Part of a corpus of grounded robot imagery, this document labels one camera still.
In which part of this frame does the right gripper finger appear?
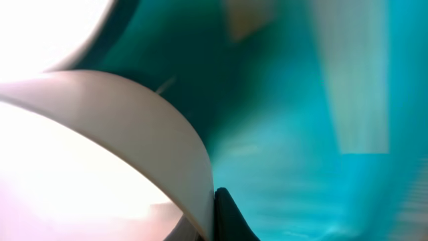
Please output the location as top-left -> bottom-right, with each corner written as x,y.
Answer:
215,187 -> 259,241

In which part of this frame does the grey-green bowl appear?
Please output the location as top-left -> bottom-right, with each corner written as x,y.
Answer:
1,70 -> 214,240

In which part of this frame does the wooden chopstick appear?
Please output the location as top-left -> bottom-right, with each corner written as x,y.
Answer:
222,0 -> 278,42

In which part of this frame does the grey dishwasher rack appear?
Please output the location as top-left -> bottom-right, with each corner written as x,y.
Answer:
310,0 -> 389,154

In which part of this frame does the teal serving tray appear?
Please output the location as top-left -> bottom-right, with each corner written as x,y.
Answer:
77,0 -> 427,240

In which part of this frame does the white round plate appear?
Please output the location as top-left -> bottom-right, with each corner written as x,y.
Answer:
1,0 -> 117,82

